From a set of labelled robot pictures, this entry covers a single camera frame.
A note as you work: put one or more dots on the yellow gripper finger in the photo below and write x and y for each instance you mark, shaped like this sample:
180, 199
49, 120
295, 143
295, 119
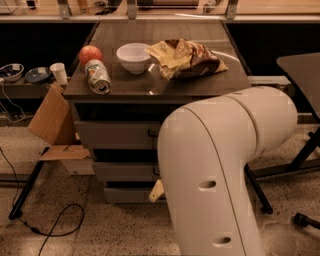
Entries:
157, 191

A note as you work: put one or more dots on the grey drawer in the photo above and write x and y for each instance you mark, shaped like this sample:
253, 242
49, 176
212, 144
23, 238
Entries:
117, 134
126, 172

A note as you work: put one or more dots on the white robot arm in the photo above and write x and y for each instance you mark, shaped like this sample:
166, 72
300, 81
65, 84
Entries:
202, 149

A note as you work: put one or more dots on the grey top drawer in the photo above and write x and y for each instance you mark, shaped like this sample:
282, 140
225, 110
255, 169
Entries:
117, 134

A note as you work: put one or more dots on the grey drawer cabinet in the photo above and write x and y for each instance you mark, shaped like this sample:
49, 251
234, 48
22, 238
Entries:
148, 96

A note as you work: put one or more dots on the brown cardboard box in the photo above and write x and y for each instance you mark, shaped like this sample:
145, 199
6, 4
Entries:
53, 123

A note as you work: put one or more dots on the green soda can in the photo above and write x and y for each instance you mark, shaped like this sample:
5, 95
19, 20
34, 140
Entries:
97, 76

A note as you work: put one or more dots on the yellow brown chip bag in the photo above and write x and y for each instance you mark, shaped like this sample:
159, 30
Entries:
182, 59

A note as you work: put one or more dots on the white bowl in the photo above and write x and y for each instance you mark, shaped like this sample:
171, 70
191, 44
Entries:
133, 57

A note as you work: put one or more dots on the black caster wheel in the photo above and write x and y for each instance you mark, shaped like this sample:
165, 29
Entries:
304, 221

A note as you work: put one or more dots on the black table leg left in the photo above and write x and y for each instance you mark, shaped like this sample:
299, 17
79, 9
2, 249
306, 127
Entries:
16, 211

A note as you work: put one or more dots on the red apple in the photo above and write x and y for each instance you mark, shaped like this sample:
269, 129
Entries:
88, 53

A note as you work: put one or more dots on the white paper cup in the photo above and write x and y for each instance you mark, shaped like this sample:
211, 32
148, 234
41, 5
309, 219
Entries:
59, 72

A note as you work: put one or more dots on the blue patterned bowl right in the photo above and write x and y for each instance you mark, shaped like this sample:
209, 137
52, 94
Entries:
38, 75

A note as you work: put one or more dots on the blue patterned bowl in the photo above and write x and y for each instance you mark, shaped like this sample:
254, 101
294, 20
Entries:
11, 72
38, 75

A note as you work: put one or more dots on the blue patterned bowl left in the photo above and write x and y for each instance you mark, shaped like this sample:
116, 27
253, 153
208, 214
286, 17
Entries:
11, 72

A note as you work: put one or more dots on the dark side table top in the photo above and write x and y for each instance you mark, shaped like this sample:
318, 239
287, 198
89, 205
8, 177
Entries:
303, 70

